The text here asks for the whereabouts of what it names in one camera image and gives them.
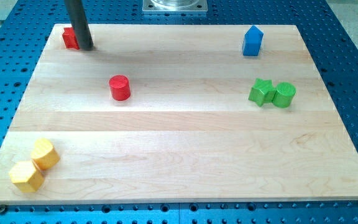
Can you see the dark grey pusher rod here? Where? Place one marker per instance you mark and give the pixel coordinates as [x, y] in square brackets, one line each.
[79, 24]

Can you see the left board clamp screw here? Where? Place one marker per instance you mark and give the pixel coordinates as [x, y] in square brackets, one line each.
[3, 209]

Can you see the yellow hexagon block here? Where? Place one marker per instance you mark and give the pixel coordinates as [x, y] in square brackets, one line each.
[26, 176]

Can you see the red cylinder block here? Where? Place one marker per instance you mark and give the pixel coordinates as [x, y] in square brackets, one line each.
[120, 87]

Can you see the blue house-shaped block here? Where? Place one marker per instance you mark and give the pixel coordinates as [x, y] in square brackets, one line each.
[252, 41]

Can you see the red cube block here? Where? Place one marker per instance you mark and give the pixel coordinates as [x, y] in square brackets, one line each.
[69, 38]

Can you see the green cylinder block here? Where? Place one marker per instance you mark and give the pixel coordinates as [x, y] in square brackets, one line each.
[284, 94]

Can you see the light wooden board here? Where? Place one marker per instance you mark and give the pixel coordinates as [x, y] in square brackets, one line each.
[188, 132]

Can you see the yellow cylinder block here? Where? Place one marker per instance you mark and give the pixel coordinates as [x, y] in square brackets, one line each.
[44, 154]

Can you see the green star block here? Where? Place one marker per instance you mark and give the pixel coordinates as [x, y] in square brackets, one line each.
[262, 92]

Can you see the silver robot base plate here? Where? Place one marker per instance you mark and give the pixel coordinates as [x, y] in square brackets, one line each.
[175, 5]

